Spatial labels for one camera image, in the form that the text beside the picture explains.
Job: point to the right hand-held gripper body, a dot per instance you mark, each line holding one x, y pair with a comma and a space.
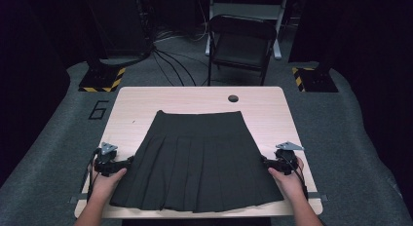
285, 161

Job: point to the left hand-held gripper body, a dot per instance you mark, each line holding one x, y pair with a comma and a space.
105, 162

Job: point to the dark grey pleated skirt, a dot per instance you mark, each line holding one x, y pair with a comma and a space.
198, 161

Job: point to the person's left hand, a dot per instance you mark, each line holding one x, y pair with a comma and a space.
105, 185

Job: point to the person's right hand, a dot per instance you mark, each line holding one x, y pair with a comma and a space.
290, 183

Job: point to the grey tape strip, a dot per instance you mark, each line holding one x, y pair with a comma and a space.
78, 199
319, 197

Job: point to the black yellow striped stand base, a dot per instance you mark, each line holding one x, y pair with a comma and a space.
316, 80
102, 80

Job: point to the black folding chair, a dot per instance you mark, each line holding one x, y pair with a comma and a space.
246, 10
240, 47

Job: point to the black stand column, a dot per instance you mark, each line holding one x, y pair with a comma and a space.
94, 41
328, 44

